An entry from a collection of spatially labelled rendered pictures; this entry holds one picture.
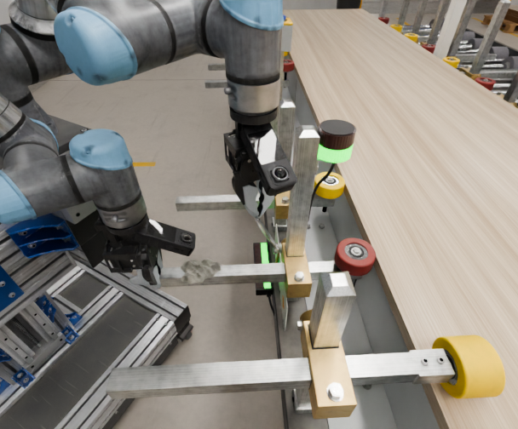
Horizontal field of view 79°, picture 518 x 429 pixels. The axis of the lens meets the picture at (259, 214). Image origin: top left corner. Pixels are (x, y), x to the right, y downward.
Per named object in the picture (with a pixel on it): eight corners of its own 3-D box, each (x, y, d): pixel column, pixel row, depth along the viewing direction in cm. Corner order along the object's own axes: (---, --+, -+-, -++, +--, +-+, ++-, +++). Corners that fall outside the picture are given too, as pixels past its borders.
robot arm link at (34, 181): (5, 196, 51) (79, 175, 55) (5, 240, 44) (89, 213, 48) (-24, 153, 45) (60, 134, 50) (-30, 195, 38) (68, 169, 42)
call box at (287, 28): (266, 54, 87) (266, 22, 82) (264, 48, 92) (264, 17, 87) (290, 54, 87) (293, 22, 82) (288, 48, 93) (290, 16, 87)
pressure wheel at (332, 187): (329, 224, 87) (336, 191, 80) (305, 212, 91) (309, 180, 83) (342, 209, 92) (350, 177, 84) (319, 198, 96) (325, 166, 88)
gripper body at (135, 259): (122, 247, 67) (103, 203, 58) (164, 245, 67) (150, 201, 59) (112, 276, 61) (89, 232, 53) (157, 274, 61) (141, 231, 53)
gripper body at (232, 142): (262, 154, 59) (263, 90, 51) (283, 179, 54) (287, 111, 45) (224, 163, 57) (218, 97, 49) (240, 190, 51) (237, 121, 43)
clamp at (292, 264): (286, 298, 67) (287, 284, 64) (279, 250, 77) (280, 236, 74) (312, 297, 67) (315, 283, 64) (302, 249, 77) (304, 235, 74)
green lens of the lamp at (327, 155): (319, 163, 52) (320, 151, 50) (312, 145, 56) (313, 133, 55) (354, 162, 52) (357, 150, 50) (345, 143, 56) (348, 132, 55)
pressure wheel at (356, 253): (333, 298, 70) (342, 265, 62) (325, 269, 76) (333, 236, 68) (369, 296, 70) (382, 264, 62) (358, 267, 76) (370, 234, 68)
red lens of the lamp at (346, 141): (320, 150, 50) (322, 137, 48) (313, 131, 54) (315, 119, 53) (358, 148, 50) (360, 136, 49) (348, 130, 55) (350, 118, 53)
